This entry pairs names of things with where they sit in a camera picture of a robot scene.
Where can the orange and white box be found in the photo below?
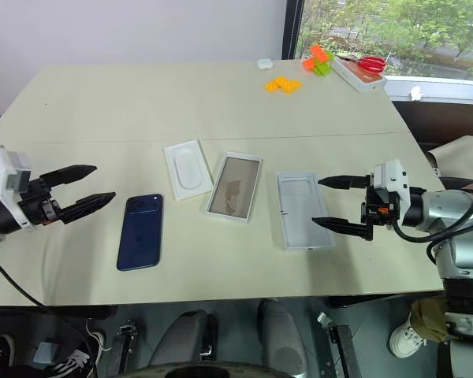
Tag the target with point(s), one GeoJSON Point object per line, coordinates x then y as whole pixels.
{"type": "Point", "coordinates": [358, 76]}

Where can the white earbuds case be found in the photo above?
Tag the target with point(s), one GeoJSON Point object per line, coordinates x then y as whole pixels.
{"type": "Point", "coordinates": [265, 64]}

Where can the white phone box base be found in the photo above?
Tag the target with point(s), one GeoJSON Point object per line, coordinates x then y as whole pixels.
{"type": "Point", "coordinates": [233, 189]}

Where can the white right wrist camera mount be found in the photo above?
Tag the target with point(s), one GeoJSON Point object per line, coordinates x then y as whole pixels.
{"type": "Point", "coordinates": [394, 177]}

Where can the black sneaker white laces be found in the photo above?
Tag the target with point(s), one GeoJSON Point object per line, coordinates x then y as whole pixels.
{"type": "Point", "coordinates": [75, 358]}

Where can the yellow toy building blocks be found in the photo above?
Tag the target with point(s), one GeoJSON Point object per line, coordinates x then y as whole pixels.
{"type": "Point", "coordinates": [284, 85]}

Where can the black sneaker white sole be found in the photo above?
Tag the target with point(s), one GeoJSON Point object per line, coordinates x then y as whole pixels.
{"type": "Point", "coordinates": [0, 350]}

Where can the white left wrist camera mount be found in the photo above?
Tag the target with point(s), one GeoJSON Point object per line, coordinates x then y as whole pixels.
{"type": "Point", "coordinates": [8, 169]}

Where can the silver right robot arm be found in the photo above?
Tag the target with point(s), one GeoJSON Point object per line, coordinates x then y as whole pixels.
{"type": "Point", "coordinates": [453, 220]}

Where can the black window frame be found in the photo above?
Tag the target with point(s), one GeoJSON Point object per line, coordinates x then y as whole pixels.
{"type": "Point", "coordinates": [292, 27]}

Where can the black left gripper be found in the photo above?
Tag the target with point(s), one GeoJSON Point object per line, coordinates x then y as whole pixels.
{"type": "Point", "coordinates": [39, 201]}

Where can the orange toy building blocks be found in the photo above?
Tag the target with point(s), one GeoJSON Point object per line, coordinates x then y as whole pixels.
{"type": "Point", "coordinates": [317, 53]}

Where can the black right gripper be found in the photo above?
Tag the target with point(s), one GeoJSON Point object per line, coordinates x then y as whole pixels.
{"type": "Point", "coordinates": [380, 206]}

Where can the white moulded insert tray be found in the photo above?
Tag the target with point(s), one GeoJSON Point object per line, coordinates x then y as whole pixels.
{"type": "Point", "coordinates": [188, 169]}

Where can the white phone box lid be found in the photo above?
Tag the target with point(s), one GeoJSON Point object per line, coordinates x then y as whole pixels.
{"type": "Point", "coordinates": [303, 210]}

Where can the green toy building blocks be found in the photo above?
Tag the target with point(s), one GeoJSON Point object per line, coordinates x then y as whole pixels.
{"type": "Point", "coordinates": [324, 67]}

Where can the dark blue smartphone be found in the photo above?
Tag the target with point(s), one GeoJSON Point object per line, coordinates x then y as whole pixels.
{"type": "Point", "coordinates": [140, 232]}

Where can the grey rounded shape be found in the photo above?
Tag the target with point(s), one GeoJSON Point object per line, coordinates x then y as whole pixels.
{"type": "Point", "coordinates": [181, 338]}
{"type": "Point", "coordinates": [281, 334]}

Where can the beige sheet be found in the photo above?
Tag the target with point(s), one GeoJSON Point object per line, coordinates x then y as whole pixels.
{"type": "Point", "coordinates": [463, 151]}

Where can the metal table bracket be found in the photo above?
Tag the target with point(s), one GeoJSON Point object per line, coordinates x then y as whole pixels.
{"type": "Point", "coordinates": [127, 338]}
{"type": "Point", "coordinates": [337, 338]}

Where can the crumpled white paper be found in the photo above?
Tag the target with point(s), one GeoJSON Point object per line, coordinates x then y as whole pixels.
{"type": "Point", "coordinates": [417, 93]}

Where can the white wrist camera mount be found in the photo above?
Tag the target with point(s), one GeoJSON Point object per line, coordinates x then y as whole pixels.
{"type": "Point", "coordinates": [8, 169]}
{"type": "Point", "coordinates": [394, 177]}

